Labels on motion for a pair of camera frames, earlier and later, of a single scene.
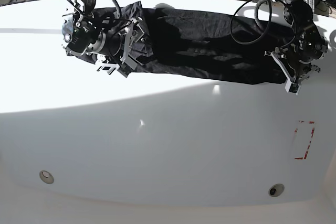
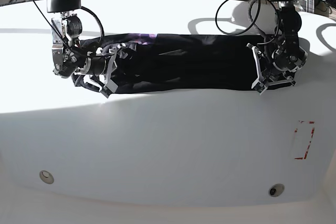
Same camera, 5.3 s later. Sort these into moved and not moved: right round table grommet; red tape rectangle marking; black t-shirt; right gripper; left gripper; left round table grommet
Moved: right gripper; black t-shirt; left gripper
Not moved: red tape rectangle marking; left round table grommet; right round table grommet
